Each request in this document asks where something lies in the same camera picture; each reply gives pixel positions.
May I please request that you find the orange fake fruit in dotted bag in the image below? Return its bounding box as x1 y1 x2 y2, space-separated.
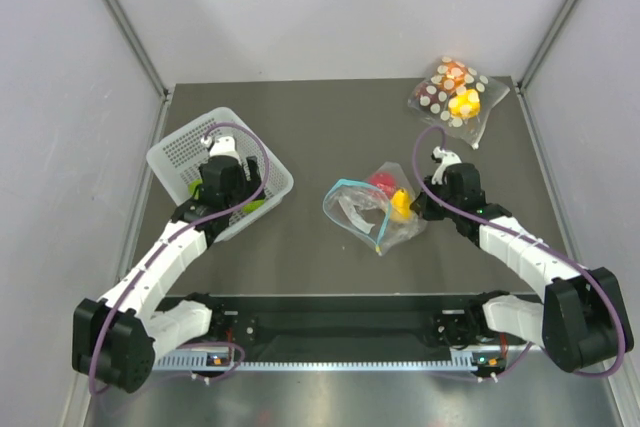
432 58 468 93

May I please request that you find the dark red fake fruit dotted bag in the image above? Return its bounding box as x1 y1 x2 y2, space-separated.
414 81 439 110

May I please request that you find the red fake apple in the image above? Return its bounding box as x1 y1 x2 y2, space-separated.
367 171 398 199

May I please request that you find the left aluminium frame post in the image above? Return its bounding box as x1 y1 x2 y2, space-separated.
102 0 169 99

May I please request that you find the clear polka dot bag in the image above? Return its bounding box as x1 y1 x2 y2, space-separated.
407 56 510 150

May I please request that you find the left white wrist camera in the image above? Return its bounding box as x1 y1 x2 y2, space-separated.
201 135 240 160

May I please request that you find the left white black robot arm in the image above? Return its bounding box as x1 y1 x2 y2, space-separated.
72 154 265 395

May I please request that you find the grey slotted cable duct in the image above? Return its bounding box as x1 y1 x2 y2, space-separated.
152 349 506 373

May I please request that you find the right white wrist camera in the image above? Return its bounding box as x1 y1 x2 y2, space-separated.
431 146 461 185

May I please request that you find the green fake pear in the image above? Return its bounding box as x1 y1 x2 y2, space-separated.
242 199 265 213

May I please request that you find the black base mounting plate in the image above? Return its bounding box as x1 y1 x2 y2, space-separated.
149 291 541 363

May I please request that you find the yellow fake fruit in dotted bag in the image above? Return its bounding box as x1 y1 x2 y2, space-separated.
448 89 481 120

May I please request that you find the white perforated plastic basket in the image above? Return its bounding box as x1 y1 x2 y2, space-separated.
146 107 294 242

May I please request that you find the clear blue zip top bag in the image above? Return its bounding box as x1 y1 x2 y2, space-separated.
322 162 427 256

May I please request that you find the right aluminium frame post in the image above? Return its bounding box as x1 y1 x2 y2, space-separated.
516 0 581 94

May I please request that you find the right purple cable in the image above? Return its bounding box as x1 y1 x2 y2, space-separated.
412 125 629 383

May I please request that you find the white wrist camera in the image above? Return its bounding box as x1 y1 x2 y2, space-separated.
431 146 461 185
201 135 240 160

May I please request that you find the aluminium frame post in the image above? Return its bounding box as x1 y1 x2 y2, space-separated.
102 0 169 99
516 0 581 94

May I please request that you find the yellow fake lemon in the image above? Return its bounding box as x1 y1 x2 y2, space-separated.
390 188 413 223

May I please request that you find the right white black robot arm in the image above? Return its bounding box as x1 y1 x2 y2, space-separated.
411 149 634 377

